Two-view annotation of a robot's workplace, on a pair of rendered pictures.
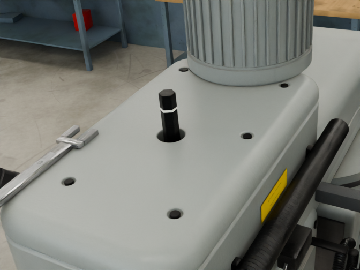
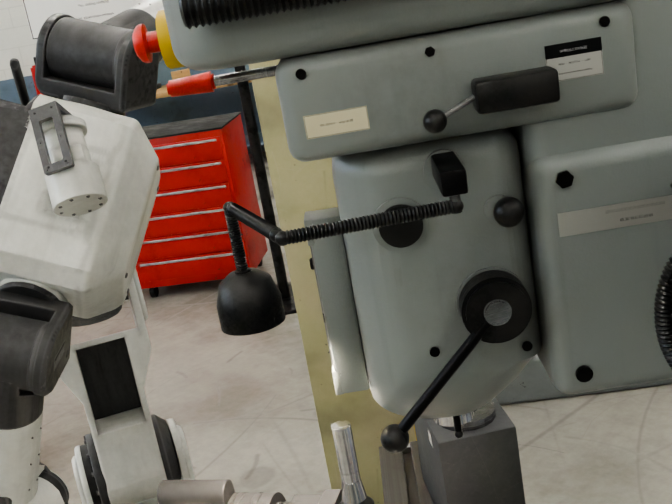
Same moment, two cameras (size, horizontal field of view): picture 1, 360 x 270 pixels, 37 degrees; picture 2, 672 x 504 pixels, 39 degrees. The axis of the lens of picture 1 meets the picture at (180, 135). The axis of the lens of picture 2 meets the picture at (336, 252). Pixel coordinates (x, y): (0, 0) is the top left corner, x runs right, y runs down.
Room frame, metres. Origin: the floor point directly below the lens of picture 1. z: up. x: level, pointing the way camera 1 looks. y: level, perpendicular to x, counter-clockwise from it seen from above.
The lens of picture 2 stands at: (0.00, -0.80, 1.81)
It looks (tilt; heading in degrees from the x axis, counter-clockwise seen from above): 17 degrees down; 59
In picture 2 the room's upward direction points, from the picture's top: 10 degrees counter-clockwise
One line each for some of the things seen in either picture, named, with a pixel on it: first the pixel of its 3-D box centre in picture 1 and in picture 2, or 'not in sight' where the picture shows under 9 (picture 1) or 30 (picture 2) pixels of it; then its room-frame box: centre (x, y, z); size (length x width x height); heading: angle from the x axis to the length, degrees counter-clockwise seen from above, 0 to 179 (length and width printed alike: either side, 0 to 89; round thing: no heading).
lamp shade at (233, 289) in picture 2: not in sight; (248, 296); (0.41, 0.10, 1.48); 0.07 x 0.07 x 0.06
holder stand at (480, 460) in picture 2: not in sight; (464, 451); (0.82, 0.29, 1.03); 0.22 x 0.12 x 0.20; 64
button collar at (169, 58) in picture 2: not in sight; (172, 38); (0.40, 0.14, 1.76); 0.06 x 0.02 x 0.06; 57
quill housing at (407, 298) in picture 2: not in sight; (435, 265); (0.60, 0.01, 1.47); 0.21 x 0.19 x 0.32; 57
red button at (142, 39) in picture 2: not in sight; (150, 42); (0.38, 0.15, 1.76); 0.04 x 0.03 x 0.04; 57
